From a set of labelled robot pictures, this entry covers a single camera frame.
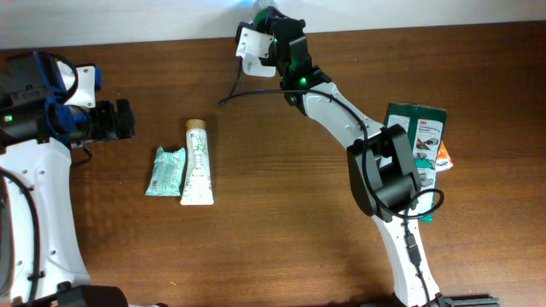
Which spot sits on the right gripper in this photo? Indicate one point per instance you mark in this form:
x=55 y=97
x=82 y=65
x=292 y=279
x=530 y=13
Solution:
x=285 y=20

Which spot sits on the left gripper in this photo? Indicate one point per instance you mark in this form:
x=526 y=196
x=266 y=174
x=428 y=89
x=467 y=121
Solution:
x=115 y=127

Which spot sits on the light teal tissue pack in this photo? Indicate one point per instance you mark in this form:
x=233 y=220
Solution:
x=167 y=174

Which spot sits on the small orange tissue pack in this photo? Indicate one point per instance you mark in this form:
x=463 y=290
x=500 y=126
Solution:
x=443 y=160

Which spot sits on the white barcode scanner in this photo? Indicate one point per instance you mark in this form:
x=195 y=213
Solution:
x=252 y=66

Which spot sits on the white cream tube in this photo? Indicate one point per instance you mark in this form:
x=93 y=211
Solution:
x=197 y=184

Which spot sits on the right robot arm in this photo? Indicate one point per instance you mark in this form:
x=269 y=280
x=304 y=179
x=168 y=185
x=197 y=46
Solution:
x=384 y=179

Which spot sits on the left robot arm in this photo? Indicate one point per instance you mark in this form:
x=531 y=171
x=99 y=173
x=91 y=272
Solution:
x=41 y=264

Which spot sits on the green lid small jar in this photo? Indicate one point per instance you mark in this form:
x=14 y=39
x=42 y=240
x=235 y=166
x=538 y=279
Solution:
x=259 y=9

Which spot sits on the green wipes packet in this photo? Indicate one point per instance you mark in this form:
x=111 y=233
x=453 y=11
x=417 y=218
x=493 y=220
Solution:
x=425 y=128

